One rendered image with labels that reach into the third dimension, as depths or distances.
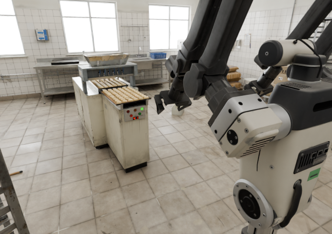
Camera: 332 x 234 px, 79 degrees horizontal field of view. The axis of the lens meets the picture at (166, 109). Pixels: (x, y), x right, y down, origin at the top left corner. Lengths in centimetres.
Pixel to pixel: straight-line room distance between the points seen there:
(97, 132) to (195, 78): 250
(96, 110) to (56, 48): 345
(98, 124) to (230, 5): 259
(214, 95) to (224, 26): 16
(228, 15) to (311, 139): 39
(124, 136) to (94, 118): 71
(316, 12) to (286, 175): 55
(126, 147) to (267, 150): 190
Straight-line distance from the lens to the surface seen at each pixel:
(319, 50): 88
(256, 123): 44
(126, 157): 243
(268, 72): 99
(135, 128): 230
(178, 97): 74
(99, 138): 300
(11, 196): 99
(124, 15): 619
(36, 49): 607
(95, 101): 279
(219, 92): 50
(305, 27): 91
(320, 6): 89
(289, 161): 63
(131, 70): 293
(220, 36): 51
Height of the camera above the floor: 159
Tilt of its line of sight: 21 degrees down
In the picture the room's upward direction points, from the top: straight up
